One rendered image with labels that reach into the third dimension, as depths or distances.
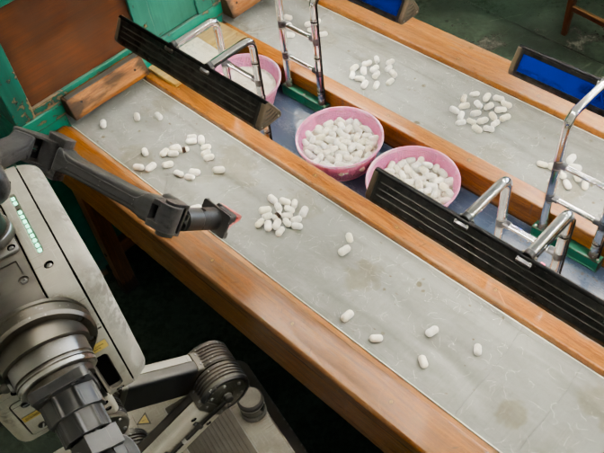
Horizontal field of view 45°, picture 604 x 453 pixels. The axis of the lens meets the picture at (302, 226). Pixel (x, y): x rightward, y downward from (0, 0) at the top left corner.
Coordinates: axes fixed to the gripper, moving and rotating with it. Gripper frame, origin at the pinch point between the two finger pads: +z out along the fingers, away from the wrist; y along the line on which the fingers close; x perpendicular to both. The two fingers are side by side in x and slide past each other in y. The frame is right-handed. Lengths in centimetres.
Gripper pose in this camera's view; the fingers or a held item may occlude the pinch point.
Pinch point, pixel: (237, 217)
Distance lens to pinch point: 192.0
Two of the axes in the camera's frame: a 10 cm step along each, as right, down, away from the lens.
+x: -3.8, 8.7, 3.3
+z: 6.1, -0.4, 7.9
